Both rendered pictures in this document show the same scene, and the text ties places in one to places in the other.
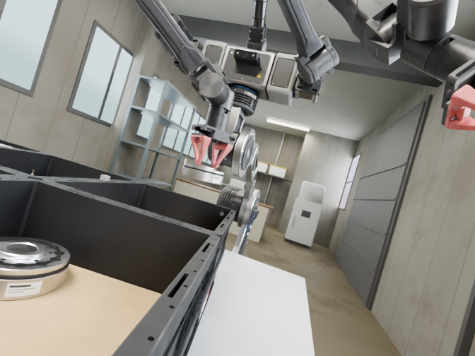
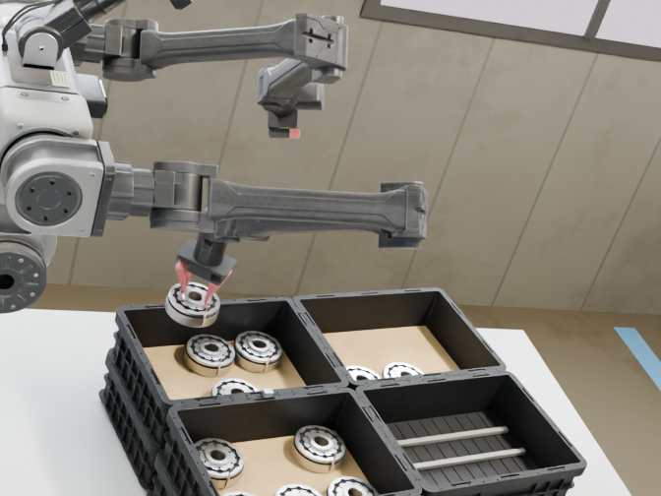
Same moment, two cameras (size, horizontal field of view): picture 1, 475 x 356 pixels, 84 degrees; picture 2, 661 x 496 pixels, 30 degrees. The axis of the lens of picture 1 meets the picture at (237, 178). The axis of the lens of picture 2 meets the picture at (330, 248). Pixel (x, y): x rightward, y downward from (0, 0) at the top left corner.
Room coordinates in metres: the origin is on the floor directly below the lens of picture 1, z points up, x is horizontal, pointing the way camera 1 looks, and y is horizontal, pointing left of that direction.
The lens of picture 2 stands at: (1.77, 1.75, 2.38)
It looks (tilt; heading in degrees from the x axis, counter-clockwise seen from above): 30 degrees down; 230
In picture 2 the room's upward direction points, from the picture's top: 18 degrees clockwise
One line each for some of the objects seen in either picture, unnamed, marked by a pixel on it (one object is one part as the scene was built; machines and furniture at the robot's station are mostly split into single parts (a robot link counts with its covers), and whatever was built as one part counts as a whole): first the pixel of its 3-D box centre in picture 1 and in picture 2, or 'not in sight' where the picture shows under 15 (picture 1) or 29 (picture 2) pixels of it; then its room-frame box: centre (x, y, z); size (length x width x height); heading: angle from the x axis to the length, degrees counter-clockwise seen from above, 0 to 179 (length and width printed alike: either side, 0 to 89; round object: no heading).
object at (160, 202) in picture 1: (160, 226); (225, 370); (0.60, 0.14, 0.87); 0.40 x 0.30 x 0.11; 177
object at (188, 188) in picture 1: (221, 208); not in sight; (5.73, 0.14, 0.36); 2.10 x 0.68 x 0.72; 77
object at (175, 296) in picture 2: (204, 169); (194, 298); (0.68, 0.09, 1.02); 0.10 x 0.10 x 0.01
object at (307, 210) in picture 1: (305, 212); not in sight; (6.48, -1.84, 0.76); 0.74 x 0.63 x 1.52; 166
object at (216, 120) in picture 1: (216, 123); (210, 249); (0.68, 0.09, 1.14); 0.10 x 0.07 x 0.07; 131
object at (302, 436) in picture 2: not in sight; (320, 444); (0.50, 0.37, 0.86); 0.10 x 0.10 x 0.01
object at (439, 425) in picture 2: not in sight; (461, 449); (0.22, 0.46, 0.87); 0.40 x 0.30 x 0.11; 177
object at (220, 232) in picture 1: (166, 204); (231, 350); (0.60, 0.14, 0.92); 0.40 x 0.30 x 0.02; 177
